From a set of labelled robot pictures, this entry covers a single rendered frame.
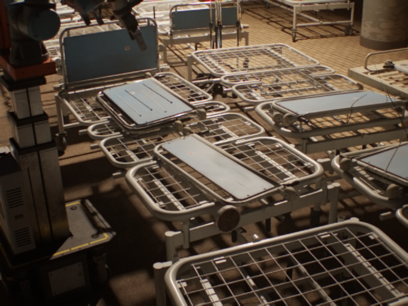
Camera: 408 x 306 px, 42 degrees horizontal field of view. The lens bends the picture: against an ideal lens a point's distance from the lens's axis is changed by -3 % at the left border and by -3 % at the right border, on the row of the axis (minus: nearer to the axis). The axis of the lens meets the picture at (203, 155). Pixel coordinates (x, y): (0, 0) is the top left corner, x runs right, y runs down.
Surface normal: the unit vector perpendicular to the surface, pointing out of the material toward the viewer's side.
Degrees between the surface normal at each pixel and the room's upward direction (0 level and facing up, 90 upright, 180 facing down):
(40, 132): 90
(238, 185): 1
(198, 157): 1
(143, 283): 0
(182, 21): 90
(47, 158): 90
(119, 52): 90
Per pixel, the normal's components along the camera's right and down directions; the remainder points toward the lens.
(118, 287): -0.02, -0.90
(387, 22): -0.24, 0.42
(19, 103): 0.52, 0.36
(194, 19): 0.30, 0.40
